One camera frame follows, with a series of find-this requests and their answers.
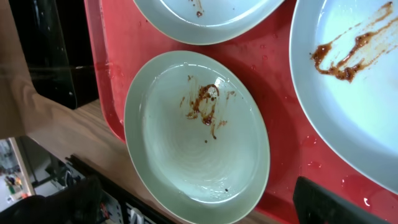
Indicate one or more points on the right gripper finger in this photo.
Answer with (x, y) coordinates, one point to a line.
(314, 204)

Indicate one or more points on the light blue plate bottom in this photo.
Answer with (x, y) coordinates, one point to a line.
(196, 138)

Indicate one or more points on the light blue plate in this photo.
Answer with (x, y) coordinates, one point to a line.
(205, 22)
(343, 63)
(196, 138)

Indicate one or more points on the light blue plate top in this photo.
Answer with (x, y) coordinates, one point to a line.
(205, 22)

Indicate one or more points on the red plastic serving tray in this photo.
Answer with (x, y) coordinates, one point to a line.
(122, 41)

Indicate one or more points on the black rectangular water tray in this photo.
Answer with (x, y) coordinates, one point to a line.
(56, 44)

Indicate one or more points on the light blue plate right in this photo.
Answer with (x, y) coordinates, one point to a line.
(343, 63)

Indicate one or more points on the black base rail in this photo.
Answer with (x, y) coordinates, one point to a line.
(117, 205)

